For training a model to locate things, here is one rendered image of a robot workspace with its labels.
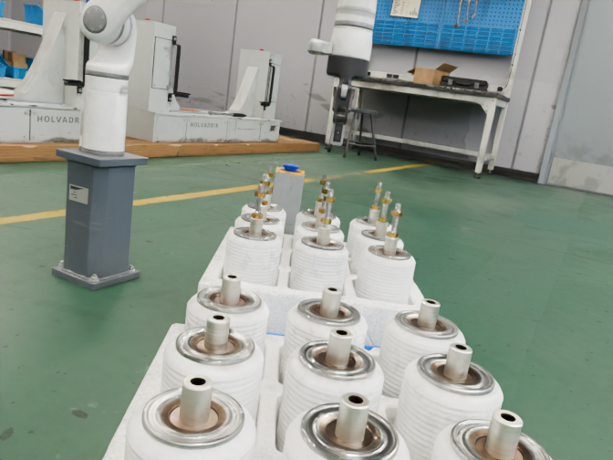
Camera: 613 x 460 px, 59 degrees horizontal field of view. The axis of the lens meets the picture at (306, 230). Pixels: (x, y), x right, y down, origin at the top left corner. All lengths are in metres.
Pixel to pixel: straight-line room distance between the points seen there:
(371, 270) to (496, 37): 5.04
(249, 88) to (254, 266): 3.75
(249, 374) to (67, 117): 2.70
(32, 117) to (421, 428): 2.68
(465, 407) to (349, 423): 0.15
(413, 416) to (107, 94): 0.98
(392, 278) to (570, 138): 4.97
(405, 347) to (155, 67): 3.13
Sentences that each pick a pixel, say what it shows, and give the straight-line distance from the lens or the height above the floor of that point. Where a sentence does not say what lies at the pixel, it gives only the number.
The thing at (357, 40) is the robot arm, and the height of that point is 0.60.
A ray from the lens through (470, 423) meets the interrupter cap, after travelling 0.49.
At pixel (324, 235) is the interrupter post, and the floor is 0.27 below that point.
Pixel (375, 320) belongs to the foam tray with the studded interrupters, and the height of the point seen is 0.15.
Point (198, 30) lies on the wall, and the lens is 7.64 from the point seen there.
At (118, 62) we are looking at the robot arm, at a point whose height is 0.51.
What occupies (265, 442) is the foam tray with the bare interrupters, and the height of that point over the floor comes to 0.18.
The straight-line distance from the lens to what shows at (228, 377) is 0.50.
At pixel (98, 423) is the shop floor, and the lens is 0.88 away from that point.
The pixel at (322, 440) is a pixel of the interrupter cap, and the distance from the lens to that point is 0.42.
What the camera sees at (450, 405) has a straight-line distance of 0.53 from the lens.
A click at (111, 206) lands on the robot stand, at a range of 1.31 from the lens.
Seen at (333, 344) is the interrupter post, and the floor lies 0.27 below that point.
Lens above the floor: 0.49
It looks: 14 degrees down
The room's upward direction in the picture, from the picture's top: 8 degrees clockwise
